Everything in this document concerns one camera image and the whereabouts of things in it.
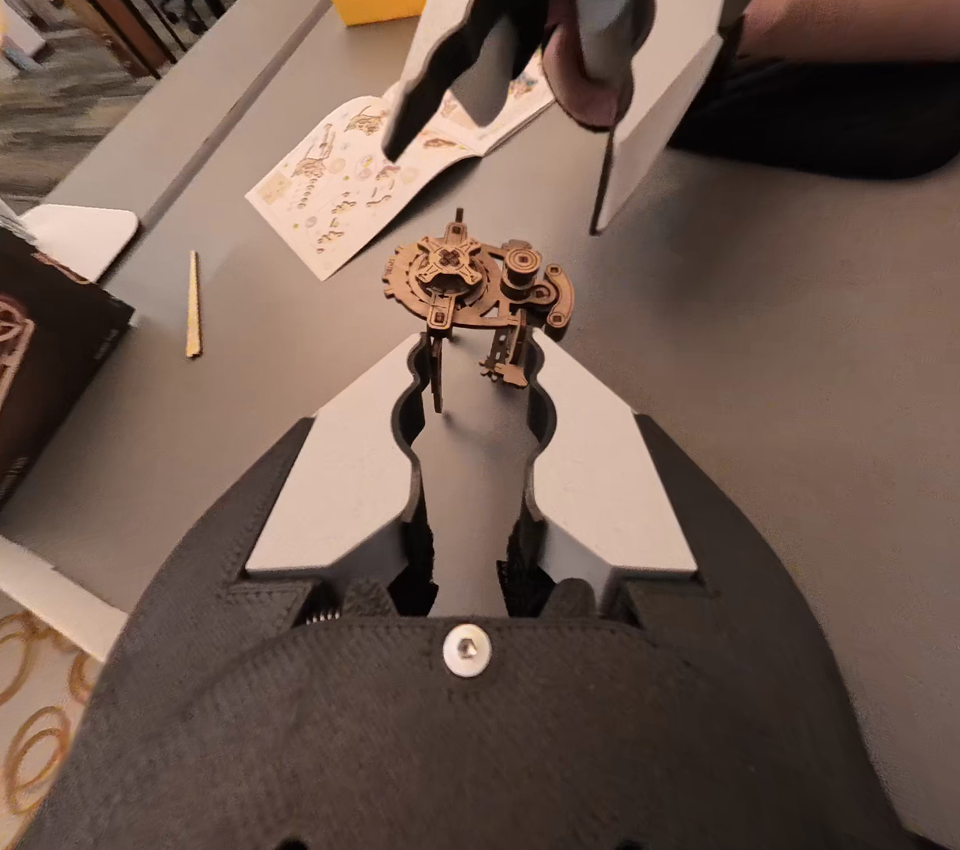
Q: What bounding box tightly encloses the open instruction booklet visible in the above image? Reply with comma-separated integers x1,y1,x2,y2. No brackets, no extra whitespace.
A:
246,46,558,283

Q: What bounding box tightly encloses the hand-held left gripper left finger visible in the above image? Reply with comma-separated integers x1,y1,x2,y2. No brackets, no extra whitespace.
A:
246,331,445,611

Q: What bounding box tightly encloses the thin wooden stick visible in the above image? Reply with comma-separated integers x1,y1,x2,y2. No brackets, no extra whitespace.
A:
185,250,204,359

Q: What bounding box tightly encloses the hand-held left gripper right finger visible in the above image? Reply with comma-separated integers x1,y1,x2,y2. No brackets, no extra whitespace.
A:
523,339,700,611

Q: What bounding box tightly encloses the black cloth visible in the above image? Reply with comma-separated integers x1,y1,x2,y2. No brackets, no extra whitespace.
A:
666,18,960,181

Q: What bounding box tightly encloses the white rounded board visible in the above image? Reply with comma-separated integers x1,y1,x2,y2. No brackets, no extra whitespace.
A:
21,203,141,283

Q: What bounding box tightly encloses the white flat sheet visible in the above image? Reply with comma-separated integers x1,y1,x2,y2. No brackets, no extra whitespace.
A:
0,534,130,664

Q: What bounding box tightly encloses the dark model kit box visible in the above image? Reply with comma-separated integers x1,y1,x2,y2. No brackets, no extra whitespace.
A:
0,224,137,508

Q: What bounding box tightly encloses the brown wooden gear model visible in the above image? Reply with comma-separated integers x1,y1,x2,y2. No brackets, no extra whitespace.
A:
381,208,576,413

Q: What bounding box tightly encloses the wooden sheet with ring cutouts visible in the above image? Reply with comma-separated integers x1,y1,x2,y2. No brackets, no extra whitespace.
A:
0,606,106,844

